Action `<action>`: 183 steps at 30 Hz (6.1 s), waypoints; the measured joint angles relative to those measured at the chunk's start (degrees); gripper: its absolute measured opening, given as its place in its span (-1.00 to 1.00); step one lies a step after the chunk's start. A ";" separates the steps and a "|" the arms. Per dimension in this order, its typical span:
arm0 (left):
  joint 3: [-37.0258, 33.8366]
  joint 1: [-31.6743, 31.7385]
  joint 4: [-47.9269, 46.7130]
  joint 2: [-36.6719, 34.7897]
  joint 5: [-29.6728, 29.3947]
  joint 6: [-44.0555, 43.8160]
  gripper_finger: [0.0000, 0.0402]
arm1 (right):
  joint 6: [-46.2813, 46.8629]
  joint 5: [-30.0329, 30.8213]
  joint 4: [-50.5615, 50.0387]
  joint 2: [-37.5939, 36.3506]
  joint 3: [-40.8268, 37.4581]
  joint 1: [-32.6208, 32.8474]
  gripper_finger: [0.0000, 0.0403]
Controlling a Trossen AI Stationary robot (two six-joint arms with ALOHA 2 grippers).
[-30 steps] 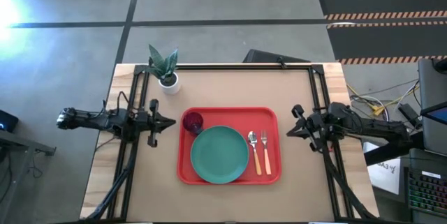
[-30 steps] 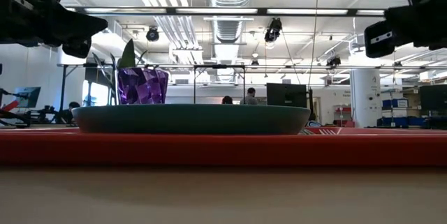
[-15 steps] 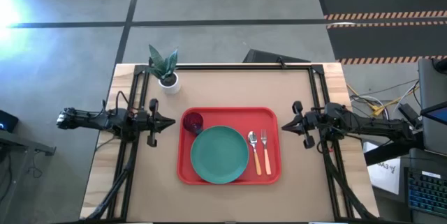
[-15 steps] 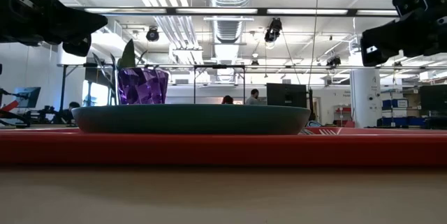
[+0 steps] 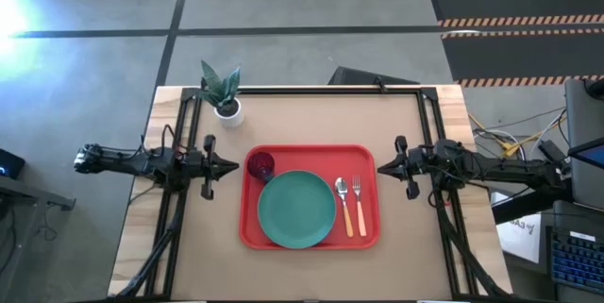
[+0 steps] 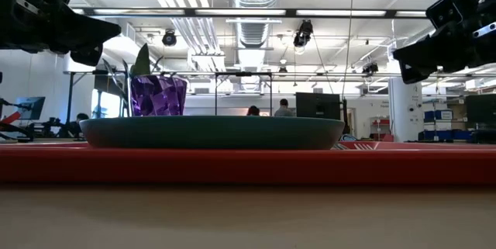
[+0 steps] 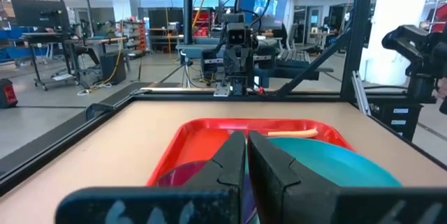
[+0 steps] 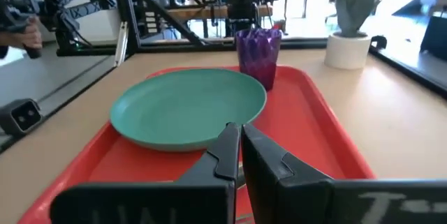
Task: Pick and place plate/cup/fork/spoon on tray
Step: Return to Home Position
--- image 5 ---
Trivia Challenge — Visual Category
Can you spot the black computer case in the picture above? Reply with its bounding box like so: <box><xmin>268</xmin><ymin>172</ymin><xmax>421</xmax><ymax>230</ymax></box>
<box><xmin>327</xmin><ymin>65</ymin><xmax>421</xmax><ymax>86</ymax></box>

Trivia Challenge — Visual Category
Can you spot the black aluminium table frame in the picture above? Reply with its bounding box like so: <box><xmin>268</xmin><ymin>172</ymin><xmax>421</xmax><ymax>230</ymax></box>
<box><xmin>112</xmin><ymin>86</ymin><xmax>520</xmax><ymax>302</ymax></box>

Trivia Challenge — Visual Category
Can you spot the tablet with blue screen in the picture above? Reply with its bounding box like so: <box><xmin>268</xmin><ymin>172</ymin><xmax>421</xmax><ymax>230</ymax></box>
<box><xmin>568</xmin><ymin>137</ymin><xmax>604</xmax><ymax>170</ymax></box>

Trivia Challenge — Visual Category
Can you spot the black mat with striped edge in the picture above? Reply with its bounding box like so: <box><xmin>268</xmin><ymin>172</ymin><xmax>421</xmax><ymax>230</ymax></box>
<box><xmin>427</xmin><ymin>0</ymin><xmax>604</xmax><ymax>28</ymax></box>
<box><xmin>441</xmin><ymin>27</ymin><xmax>604</xmax><ymax>89</ymax></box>

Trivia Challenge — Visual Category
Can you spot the backlit black keyboard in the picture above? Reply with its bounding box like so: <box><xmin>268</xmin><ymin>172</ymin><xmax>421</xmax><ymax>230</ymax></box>
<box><xmin>546</xmin><ymin>227</ymin><xmax>604</xmax><ymax>295</ymax></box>

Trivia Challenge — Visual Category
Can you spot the black power adapter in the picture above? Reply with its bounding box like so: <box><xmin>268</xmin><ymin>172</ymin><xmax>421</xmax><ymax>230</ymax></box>
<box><xmin>537</xmin><ymin>140</ymin><xmax>572</xmax><ymax>172</ymax></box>

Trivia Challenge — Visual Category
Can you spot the red plastic tray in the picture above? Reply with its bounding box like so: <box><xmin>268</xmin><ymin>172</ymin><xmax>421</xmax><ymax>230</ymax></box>
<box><xmin>238</xmin><ymin>143</ymin><xmax>381</xmax><ymax>251</ymax></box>

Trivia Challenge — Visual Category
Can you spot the grey laptop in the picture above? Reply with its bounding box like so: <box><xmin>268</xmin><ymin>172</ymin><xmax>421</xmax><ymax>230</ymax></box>
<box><xmin>564</xmin><ymin>78</ymin><xmax>604</xmax><ymax>212</ymax></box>

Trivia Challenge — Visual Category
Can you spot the grey metal stand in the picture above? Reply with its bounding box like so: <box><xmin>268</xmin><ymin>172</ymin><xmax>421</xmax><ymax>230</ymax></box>
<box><xmin>0</xmin><ymin>175</ymin><xmax>76</xmax><ymax>303</ymax></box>

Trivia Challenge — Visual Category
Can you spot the black desk beam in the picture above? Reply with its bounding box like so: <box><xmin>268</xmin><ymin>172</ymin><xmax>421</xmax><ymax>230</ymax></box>
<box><xmin>490</xmin><ymin>184</ymin><xmax>575</xmax><ymax>227</ymax></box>

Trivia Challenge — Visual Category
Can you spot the spoon with orange handle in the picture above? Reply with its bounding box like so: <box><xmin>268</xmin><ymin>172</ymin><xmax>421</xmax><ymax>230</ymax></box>
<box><xmin>334</xmin><ymin>177</ymin><xmax>355</xmax><ymax>239</ymax></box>

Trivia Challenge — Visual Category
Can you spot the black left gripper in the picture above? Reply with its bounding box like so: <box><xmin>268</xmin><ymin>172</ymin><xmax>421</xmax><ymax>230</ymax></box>
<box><xmin>186</xmin><ymin>134</ymin><xmax>241</xmax><ymax>201</ymax></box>

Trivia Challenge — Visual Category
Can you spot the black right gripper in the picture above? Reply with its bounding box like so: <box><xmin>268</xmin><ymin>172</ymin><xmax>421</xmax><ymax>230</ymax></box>
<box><xmin>376</xmin><ymin>135</ymin><xmax>426</xmax><ymax>201</ymax></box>

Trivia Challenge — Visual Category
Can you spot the green snake plant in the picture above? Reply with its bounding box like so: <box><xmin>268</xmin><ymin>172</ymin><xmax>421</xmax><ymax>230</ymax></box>
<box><xmin>197</xmin><ymin>59</ymin><xmax>242</xmax><ymax>110</ymax></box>

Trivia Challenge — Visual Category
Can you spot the green round plate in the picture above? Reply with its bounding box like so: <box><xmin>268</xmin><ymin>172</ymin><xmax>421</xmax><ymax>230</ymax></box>
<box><xmin>257</xmin><ymin>169</ymin><xmax>338</xmax><ymax>250</ymax></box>

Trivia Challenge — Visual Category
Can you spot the black device with light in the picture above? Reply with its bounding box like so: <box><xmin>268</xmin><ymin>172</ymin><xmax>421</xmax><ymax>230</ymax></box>
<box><xmin>0</xmin><ymin>148</ymin><xmax>25</xmax><ymax>180</ymax></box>

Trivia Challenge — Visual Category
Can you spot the white plant pot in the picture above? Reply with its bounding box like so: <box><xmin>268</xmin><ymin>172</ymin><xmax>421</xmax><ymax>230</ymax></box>
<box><xmin>213</xmin><ymin>98</ymin><xmax>245</xmax><ymax>129</ymax></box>

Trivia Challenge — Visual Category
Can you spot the yellow cable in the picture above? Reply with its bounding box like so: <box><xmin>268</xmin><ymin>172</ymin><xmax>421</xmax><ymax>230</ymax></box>
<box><xmin>469</xmin><ymin>113</ymin><xmax>567</xmax><ymax>158</ymax></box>

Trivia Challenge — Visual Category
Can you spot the fork with peach handle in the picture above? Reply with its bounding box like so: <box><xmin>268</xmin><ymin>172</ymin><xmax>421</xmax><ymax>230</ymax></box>
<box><xmin>351</xmin><ymin>174</ymin><xmax>368</xmax><ymax>238</ymax></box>

